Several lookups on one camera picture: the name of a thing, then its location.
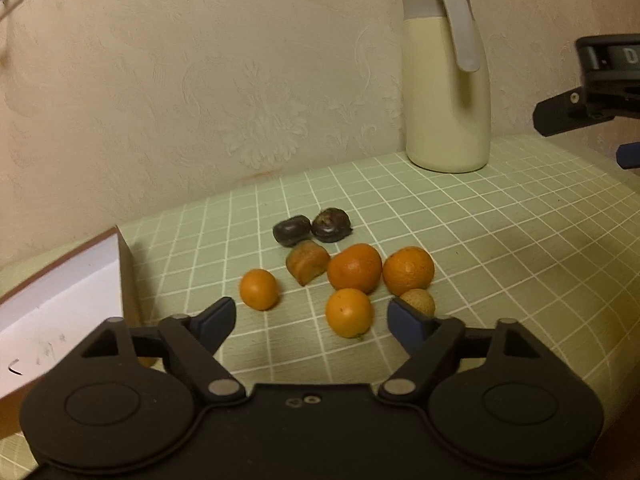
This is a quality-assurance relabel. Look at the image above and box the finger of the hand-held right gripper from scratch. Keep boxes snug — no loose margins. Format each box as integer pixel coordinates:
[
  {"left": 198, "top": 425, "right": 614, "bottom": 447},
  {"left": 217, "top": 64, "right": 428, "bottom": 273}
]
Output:
[
  {"left": 617, "top": 142, "right": 640, "bottom": 170},
  {"left": 532, "top": 89, "right": 617, "bottom": 137}
]

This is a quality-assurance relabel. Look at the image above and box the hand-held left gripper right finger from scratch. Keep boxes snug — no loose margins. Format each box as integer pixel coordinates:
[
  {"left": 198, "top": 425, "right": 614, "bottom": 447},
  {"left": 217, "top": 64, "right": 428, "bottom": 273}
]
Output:
[{"left": 377, "top": 296, "right": 543, "bottom": 404}]

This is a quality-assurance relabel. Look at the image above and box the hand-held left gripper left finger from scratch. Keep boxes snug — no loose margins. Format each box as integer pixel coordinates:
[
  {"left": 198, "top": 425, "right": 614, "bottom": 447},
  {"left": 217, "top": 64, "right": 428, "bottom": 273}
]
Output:
[{"left": 80, "top": 296, "right": 247, "bottom": 404}]

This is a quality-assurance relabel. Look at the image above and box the small orange citrus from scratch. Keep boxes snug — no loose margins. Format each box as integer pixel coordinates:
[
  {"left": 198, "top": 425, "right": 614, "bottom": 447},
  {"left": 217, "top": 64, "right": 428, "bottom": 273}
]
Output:
[
  {"left": 325, "top": 288, "right": 374, "bottom": 339},
  {"left": 239, "top": 269, "right": 280, "bottom": 311}
]

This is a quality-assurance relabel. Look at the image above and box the large orange tangerine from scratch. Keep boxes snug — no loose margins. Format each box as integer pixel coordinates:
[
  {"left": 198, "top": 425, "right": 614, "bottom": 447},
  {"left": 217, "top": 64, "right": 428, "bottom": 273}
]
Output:
[
  {"left": 382, "top": 246, "right": 435, "bottom": 297},
  {"left": 327, "top": 243, "right": 383, "bottom": 295}
]

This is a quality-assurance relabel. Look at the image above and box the brown green fruit chunk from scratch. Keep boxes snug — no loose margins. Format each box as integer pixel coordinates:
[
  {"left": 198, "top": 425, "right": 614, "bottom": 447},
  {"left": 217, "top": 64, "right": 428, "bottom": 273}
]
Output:
[{"left": 285, "top": 240, "right": 331, "bottom": 287}]

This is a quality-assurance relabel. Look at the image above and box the white box brown rim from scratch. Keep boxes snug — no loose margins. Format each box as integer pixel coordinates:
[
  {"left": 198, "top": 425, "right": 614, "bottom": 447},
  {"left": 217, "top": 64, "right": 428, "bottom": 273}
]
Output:
[{"left": 0, "top": 226, "right": 134, "bottom": 402}]

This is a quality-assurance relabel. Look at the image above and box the cream thermos jug grey lid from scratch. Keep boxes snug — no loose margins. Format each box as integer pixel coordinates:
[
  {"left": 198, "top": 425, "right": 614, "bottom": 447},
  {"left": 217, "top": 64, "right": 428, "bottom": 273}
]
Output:
[{"left": 401, "top": 0, "right": 492, "bottom": 173}]

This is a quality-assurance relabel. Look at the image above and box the green grid tablecloth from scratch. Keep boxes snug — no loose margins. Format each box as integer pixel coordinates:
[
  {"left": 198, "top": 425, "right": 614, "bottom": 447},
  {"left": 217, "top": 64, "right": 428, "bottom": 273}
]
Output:
[{"left": 0, "top": 132, "right": 640, "bottom": 480}]

